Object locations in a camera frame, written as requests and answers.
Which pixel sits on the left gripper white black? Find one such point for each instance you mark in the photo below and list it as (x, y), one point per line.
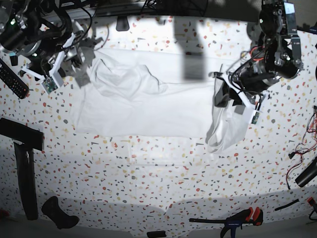
(248, 94)

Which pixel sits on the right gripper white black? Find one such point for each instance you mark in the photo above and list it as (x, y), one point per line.
(52, 78)

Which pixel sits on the white T-shirt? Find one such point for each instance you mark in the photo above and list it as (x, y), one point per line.
(154, 94)

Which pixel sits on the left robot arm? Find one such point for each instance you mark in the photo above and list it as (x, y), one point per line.
(275, 53)

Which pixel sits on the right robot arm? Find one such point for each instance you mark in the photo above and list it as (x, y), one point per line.
(42, 32)

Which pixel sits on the blue highlighter pen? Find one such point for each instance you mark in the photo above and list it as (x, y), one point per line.
(13, 59)

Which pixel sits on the black remote control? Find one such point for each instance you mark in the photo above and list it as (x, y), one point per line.
(12, 81)

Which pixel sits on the black cylinder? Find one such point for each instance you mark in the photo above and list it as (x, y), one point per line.
(309, 173)

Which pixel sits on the terrazzo pattern tablecloth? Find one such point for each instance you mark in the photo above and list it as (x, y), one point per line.
(139, 184)

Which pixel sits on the black and red bar clamp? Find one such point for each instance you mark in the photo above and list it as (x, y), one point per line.
(247, 216)

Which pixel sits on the small red black connector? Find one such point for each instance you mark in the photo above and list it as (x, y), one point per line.
(311, 201)

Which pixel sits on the black game controller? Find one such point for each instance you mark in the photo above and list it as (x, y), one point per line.
(52, 210)

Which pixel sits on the small black box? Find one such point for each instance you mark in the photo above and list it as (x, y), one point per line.
(156, 234)

